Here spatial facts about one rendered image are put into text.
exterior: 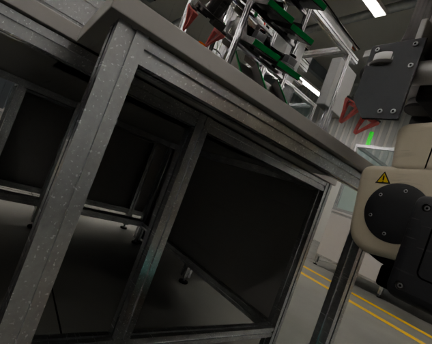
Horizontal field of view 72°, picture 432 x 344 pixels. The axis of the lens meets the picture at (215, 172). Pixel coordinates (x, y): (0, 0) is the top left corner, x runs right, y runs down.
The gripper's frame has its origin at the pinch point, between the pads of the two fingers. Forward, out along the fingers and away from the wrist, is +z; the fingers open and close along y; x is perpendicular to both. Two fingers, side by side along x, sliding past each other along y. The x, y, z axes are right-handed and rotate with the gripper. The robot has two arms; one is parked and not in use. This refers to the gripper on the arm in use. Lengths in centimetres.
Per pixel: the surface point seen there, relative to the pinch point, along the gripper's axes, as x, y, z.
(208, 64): 57, 22, -9
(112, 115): 62, 32, 3
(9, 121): -62, 32, 111
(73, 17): 25.6, 36.9, 6.9
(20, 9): 36, 46, 7
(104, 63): 59, 35, -2
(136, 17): 56, 34, -8
